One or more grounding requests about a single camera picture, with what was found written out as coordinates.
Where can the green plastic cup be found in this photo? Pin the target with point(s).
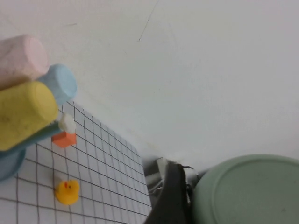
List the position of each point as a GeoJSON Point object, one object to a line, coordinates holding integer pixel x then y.
{"type": "Point", "coordinates": [252, 193]}

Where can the teal cup stand with pegs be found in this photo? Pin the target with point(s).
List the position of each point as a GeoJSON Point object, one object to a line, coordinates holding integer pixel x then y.
{"type": "Point", "coordinates": [9, 163]}

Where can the grid pattern tablecloth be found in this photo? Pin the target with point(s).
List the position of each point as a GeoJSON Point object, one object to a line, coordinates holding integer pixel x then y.
{"type": "Point", "coordinates": [105, 175]}

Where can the pink plastic cup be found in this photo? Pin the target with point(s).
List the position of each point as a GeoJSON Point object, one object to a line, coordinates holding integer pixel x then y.
{"type": "Point", "coordinates": [23, 56]}

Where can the grey white equipment behind table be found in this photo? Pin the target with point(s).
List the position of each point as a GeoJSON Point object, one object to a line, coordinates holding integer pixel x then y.
{"type": "Point", "coordinates": [156, 172]}

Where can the yellow plastic cup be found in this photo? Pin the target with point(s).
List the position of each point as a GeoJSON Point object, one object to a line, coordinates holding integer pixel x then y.
{"type": "Point", "coordinates": [23, 112]}

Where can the yellow rubber duck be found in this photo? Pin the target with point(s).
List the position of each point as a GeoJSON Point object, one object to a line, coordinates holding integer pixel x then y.
{"type": "Point", "coordinates": [67, 193]}

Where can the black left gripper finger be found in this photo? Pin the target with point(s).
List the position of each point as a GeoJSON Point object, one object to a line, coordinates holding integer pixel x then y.
{"type": "Point", "coordinates": [172, 200]}

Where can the light blue plastic cup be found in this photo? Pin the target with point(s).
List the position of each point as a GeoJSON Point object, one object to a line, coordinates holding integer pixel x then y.
{"type": "Point", "coordinates": [61, 81]}

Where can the orange foam cube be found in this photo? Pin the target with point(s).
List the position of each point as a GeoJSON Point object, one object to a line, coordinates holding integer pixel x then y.
{"type": "Point", "coordinates": [64, 140]}

